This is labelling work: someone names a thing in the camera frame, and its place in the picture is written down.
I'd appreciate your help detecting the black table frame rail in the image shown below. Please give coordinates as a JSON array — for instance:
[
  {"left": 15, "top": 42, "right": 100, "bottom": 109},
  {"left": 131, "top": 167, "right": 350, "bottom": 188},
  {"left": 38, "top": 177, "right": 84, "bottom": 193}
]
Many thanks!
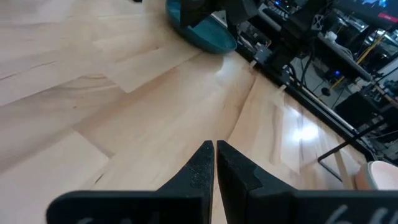
[{"left": 234, "top": 46, "right": 379, "bottom": 162}]

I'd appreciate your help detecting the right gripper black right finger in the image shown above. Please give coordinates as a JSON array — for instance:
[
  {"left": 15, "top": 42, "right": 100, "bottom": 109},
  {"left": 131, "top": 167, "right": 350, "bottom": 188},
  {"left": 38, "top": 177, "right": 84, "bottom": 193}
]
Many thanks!
[{"left": 216, "top": 140, "right": 398, "bottom": 224}]

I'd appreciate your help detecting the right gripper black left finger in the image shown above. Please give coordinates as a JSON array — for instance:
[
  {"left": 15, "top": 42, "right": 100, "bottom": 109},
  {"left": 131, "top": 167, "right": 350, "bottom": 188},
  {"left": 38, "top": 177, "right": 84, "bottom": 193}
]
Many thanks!
[{"left": 46, "top": 140, "right": 215, "bottom": 224}]

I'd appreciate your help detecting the yellow rope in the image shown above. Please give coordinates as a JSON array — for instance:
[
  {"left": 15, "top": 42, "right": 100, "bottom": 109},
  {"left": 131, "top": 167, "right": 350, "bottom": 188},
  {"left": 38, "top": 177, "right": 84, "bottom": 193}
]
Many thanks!
[{"left": 329, "top": 29, "right": 388, "bottom": 91}]

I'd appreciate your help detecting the lit computer screen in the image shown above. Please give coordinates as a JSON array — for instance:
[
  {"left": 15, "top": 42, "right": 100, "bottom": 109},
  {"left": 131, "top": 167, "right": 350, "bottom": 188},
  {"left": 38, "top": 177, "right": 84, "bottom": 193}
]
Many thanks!
[{"left": 332, "top": 0, "right": 398, "bottom": 31}]

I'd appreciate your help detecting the peach plate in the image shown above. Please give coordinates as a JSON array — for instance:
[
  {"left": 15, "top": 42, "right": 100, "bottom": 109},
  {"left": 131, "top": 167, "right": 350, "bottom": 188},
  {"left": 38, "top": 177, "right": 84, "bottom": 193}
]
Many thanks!
[{"left": 354, "top": 161, "right": 398, "bottom": 191}]

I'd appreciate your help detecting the light teal plate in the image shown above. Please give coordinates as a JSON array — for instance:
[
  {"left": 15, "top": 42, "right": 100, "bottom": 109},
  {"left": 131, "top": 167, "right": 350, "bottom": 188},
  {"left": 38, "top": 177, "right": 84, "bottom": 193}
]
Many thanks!
[{"left": 164, "top": 0, "right": 238, "bottom": 54}]

